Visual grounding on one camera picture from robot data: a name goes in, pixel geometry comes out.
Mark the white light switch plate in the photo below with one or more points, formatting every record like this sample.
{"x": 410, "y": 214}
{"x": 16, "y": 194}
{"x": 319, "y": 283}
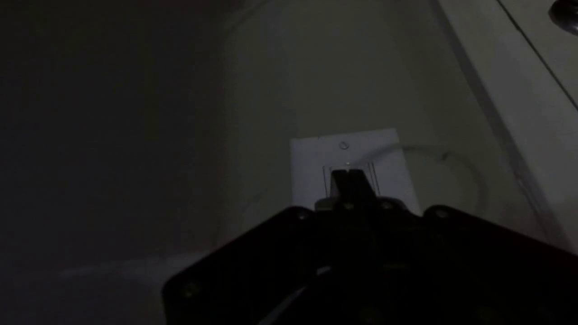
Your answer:
{"x": 385, "y": 173}

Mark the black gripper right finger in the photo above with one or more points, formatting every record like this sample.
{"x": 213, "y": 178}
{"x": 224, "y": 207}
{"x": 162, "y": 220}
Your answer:
{"x": 359, "y": 191}

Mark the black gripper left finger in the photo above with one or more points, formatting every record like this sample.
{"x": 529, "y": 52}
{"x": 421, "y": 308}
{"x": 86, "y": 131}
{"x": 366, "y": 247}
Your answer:
{"x": 341, "y": 191}

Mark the round metal deadbolt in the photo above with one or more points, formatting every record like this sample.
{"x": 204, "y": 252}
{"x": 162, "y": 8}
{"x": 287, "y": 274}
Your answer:
{"x": 567, "y": 12}

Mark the plain white door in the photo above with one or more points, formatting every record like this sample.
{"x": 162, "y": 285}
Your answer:
{"x": 538, "y": 48}

